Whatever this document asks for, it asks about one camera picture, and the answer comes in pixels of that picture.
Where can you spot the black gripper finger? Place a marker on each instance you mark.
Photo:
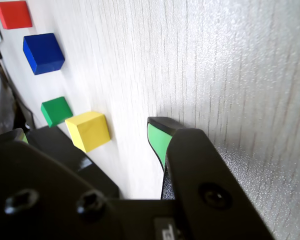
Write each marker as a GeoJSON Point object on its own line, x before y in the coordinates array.
{"type": "Point", "coordinates": [205, 175]}
{"type": "Point", "coordinates": [27, 190]}

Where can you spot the green wooden cube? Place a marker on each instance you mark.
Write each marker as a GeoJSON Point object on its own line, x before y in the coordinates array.
{"type": "Point", "coordinates": [56, 110]}

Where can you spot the yellow wooden cube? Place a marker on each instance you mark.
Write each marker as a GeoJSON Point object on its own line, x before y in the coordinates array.
{"type": "Point", "coordinates": [90, 132]}

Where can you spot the blue wooden cube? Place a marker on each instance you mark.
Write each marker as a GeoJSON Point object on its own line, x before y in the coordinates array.
{"type": "Point", "coordinates": [43, 52]}

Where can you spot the red wooden cube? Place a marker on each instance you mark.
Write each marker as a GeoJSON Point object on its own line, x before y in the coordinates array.
{"type": "Point", "coordinates": [13, 13]}

